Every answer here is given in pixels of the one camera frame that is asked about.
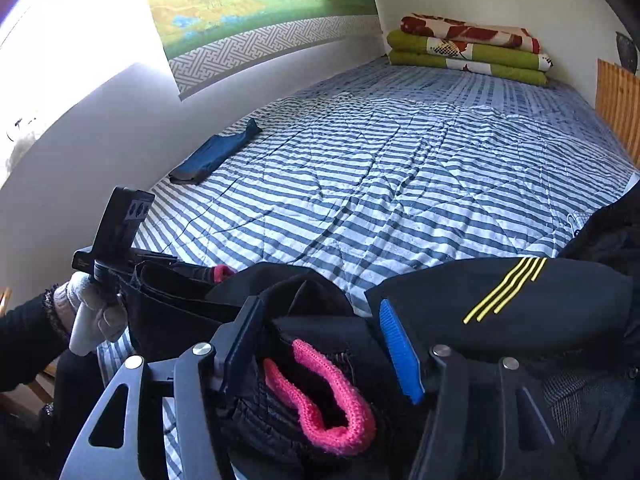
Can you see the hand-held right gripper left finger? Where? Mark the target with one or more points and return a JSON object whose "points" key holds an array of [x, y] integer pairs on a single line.
{"points": [[244, 336]]}

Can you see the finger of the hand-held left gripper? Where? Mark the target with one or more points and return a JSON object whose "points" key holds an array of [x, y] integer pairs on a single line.
{"points": [[155, 259]]}

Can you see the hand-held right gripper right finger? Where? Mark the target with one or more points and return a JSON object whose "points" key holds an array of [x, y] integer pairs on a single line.
{"points": [[400, 355]]}

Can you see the black pants pink waistband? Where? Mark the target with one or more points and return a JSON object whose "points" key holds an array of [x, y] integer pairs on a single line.
{"points": [[320, 320]]}

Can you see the person's left forearm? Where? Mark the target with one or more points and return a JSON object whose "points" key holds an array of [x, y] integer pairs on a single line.
{"points": [[25, 340]]}

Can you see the person's left hand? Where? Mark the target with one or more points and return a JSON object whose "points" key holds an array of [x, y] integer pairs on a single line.
{"points": [[87, 297]]}

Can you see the folded blue garment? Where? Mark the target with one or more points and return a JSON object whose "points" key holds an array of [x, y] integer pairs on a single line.
{"points": [[212, 152]]}

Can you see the black garment yellow stripes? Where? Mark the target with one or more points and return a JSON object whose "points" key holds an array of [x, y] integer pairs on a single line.
{"points": [[525, 310]]}

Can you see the grey tweed garment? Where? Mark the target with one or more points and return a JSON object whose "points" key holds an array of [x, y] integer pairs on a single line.
{"points": [[580, 400]]}

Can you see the striped bed blanket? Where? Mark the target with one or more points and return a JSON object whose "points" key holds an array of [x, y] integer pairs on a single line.
{"points": [[400, 160]]}

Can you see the dark cloth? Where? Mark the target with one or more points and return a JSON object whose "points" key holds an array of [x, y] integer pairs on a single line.
{"points": [[610, 240]]}

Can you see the folded green floral quilt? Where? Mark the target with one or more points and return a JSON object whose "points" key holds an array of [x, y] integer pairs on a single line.
{"points": [[465, 55]]}

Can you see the wooden headboard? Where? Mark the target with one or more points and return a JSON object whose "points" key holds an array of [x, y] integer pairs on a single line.
{"points": [[617, 110]]}

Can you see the wall poster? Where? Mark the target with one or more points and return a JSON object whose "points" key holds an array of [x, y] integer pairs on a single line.
{"points": [[260, 0]]}

